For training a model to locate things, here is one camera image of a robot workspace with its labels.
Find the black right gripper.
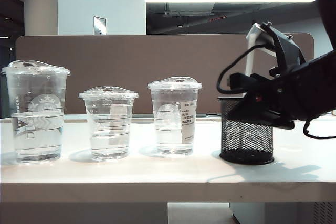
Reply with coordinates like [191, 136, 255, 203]
[227, 66, 305, 130]

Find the white drinking straw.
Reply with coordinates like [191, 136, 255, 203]
[245, 47, 257, 76]

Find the medium clear cup with label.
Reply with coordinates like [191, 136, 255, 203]
[146, 76, 203, 156]

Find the small clear plastic cup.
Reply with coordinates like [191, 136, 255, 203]
[78, 86, 139, 162]

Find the large clear Starbucks cup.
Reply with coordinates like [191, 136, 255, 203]
[0, 60, 71, 164]

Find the black mesh pen holder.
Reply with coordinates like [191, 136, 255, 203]
[217, 96, 275, 166]

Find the brown desk partition panel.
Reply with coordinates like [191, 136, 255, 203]
[15, 33, 315, 116]

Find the white cabinet with vent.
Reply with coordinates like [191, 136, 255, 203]
[229, 202, 336, 224]

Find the black camera cable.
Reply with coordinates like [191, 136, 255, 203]
[216, 42, 276, 94]

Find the wrist camera with black bracket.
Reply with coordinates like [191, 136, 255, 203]
[246, 21, 307, 78]

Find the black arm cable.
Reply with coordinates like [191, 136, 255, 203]
[302, 115, 336, 140]

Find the silver wall sign plate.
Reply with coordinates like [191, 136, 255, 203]
[93, 16, 107, 36]

